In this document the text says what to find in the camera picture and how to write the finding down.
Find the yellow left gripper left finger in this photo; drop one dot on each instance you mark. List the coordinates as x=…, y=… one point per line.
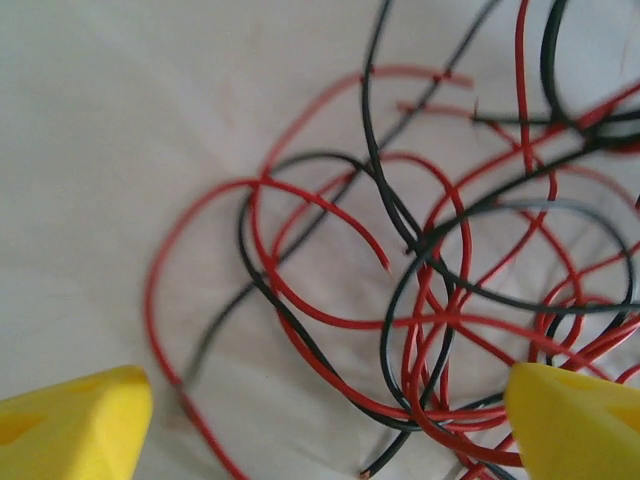
x=75, y=430

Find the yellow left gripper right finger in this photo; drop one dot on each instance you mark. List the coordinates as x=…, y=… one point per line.
x=575, y=430

